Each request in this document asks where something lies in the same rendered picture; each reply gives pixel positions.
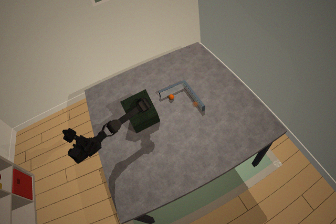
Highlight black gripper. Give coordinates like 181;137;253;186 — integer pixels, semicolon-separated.
62;128;98;155

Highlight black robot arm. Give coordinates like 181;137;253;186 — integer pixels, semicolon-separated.
68;97;151;164

